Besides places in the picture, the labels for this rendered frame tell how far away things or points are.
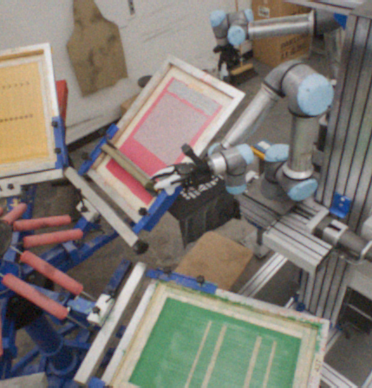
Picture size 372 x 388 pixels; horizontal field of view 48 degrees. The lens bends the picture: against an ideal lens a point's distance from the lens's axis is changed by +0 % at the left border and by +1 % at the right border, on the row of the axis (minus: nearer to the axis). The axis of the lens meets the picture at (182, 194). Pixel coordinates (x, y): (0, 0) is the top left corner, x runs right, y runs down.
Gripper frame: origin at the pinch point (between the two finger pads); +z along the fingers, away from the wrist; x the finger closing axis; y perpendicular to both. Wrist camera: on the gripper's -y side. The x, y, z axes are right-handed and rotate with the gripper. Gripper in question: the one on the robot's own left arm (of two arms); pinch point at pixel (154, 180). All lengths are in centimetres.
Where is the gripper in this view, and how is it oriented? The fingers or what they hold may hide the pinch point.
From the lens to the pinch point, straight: 140.7
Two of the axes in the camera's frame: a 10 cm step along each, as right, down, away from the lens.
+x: -3.4, -5.4, 7.7
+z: -9.3, 3.3, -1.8
